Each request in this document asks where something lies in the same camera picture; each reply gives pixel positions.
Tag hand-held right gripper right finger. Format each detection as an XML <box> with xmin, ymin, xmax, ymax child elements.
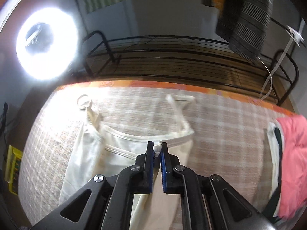
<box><xmin>161</xmin><ymin>142</ymin><xmax>276</xmax><ymax>230</ymax></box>

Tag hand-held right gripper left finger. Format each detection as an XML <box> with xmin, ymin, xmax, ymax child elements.
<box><xmin>31</xmin><ymin>141</ymin><xmax>154</xmax><ymax>230</ymax></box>

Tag white tank top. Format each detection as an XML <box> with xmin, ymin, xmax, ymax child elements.
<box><xmin>58</xmin><ymin>94</ymin><xmax>195</xmax><ymax>230</ymax></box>

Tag checkered bed sheet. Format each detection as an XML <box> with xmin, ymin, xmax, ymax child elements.
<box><xmin>18</xmin><ymin>86</ymin><xmax>296</xmax><ymax>230</ymax></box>

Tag black metal rack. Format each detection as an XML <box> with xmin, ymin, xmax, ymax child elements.
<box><xmin>82</xmin><ymin>30</ymin><xmax>299</xmax><ymax>107</ymax></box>

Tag white and black garment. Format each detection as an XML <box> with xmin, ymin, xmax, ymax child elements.
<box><xmin>261</xmin><ymin>127</ymin><xmax>284</xmax><ymax>223</ymax></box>

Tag pink garment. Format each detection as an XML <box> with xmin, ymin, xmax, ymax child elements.
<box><xmin>276</xmin><ymin>115</ymin><xmax>307</xmax><ymax>220</ymax></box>

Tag yellow box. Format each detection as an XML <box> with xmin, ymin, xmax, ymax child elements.
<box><xmin>5</xmin><ymin>145</ymin><xmax>24</xmax><ymax>195</ymax></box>

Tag dark striped hanging cloth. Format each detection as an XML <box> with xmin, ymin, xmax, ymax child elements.
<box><xmin>215</xmin><ymin>0</ymin><xmax>274</xmax><ymax>60</ymax></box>

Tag white cord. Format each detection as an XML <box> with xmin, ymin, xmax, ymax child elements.
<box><xmin>260</xmin><ymin>25</ymin><xmax>305</xmax><ymax>100</ymax></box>

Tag ring light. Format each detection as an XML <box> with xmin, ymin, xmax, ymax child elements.
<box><xmin>16</xmin><ymin>6</ymin><xmax>79</xmax><ymax>80</ymax></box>

